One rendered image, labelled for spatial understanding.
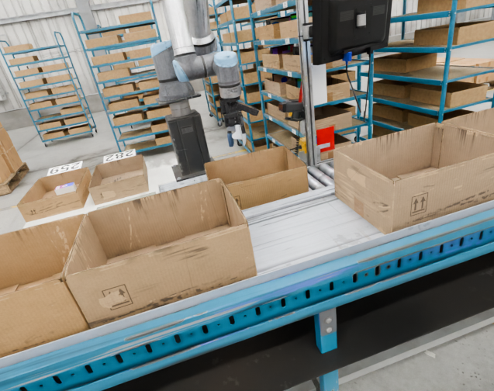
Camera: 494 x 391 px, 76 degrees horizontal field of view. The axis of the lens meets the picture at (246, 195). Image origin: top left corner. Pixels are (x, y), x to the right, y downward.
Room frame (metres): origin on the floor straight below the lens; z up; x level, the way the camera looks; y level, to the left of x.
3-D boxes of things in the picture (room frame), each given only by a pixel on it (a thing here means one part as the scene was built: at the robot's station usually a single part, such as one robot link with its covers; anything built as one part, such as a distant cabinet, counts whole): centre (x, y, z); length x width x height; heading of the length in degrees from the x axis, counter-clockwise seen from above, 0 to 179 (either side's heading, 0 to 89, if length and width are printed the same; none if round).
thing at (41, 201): (1.67, 1.02, 0.80); 0.38 x 0.28 x 0.10; 12
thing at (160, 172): (1.78, 0.68, 0.74); 1.00 x 0.58 x 0.03; 104
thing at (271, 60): (2.73, -0.52, 1.19); 0.40 x 0.30 x 0.10; 11
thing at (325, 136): (1.60, -0.44, 0.85); 0.16 x 0.01 x 0.13; 101
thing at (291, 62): (2.28, -0.61, 1.19); 0.40 x 0.30 x 0.10; 11
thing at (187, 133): (1.79, 0.27, 0.91); 0.26 x 0.26 x 0.33; 14
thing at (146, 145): (4.85, 1.26, 0.98); 0.98 x 0.49 x 1.96; 99
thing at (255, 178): (1.27, -0.04, 0.83); 0.39 x 0.29 x 0.17; 98
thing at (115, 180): (1.73, 0.69, 0.80); 0.38 x 0.28 x 0.10; 13
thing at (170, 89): (1.79, 0.27, 1.22); 0.19 x 0.19 x 0.10
